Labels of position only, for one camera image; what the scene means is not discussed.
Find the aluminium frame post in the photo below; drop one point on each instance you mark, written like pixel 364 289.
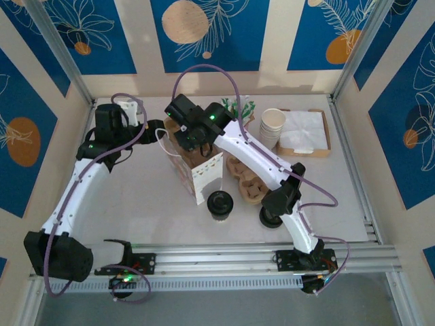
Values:
pixel 57 51
pixel 360 51

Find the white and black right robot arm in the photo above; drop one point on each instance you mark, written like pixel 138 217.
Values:
pixel 251 153

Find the green white wrapped straw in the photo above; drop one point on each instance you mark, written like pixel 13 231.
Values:
pixel 244 103
pixel 251 108
pixel 225 103

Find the brown cardboard cup carrier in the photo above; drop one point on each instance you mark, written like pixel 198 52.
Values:
pixel 253 192

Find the white paper gift bag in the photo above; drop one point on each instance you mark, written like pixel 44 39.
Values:
pixel 207 180

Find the white paper cup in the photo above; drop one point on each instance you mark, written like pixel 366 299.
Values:
pixel 270 132
pixel 268 140
pixel 273 117
pixel 269 136
pixel 268 145

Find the white paper napkin stack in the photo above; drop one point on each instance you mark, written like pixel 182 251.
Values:
pixel 306 130

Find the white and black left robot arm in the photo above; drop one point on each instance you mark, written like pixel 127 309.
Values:
pixel 74 197

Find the brown cardboard napkin tray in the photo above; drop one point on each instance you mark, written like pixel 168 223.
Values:
pixel 302 153

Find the black control board green light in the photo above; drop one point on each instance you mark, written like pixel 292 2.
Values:
pixel 314 285
pixel 124 280

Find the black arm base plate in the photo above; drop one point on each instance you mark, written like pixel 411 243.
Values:
pixel 147 263
pixel 285 261

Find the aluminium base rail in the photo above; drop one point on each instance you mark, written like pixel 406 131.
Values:
pixel 221 259

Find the aluminium table side rail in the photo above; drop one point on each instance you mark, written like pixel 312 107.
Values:
pixel 89 108
pixel 340 129

